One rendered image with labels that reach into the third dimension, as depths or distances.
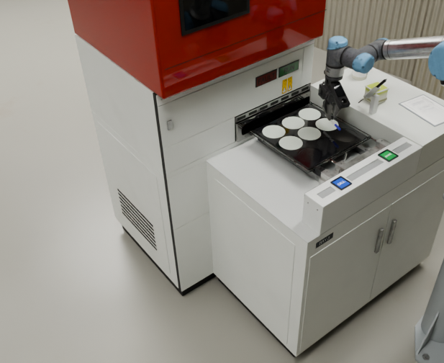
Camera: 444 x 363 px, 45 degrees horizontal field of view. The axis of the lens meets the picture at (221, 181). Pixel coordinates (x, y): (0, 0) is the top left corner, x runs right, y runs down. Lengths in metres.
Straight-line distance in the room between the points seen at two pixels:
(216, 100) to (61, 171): 1.82
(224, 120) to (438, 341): 1.44
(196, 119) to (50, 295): 1.34
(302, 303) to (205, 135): 0.79
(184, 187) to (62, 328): 1.00
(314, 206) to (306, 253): 0.19
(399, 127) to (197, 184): 0.88
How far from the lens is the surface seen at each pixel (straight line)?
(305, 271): 2.06
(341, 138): 2.32
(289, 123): 2.38
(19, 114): 4.49
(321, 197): 1.92
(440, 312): 2.63
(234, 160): 2.29
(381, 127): 2.33
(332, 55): 2.17
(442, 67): 1.87
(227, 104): 2.22
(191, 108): 2.11
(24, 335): 2.88
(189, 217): 2.43
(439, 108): 2.49
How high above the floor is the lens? 2.22
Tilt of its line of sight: 40 degrees down
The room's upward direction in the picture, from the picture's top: 2 degrees counter-clockwise
